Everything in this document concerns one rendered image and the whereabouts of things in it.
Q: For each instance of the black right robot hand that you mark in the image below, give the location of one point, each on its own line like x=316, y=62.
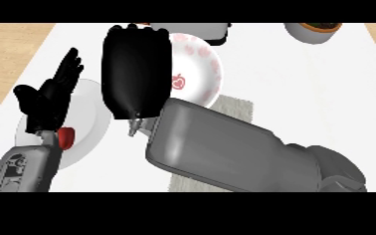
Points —
x=134, y=73

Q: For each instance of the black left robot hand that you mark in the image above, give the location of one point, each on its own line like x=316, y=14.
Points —
x=49, y=103

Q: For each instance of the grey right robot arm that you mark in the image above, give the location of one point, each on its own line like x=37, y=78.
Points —
x=220, y=146

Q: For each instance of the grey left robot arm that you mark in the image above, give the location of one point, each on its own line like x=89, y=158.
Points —
x=24, y=166

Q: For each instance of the red tomato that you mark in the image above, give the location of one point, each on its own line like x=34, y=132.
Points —
x=68, y=138

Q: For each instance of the white bowl with pink apples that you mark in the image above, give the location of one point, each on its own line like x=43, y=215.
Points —
x=195, y=66

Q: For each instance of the grey placemat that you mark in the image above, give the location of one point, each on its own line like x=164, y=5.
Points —
x=238, y=108

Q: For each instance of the plain white plate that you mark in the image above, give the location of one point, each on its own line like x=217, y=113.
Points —
x=87, y=113

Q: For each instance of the grey appliance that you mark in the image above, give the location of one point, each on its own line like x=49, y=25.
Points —
x=205, y=30

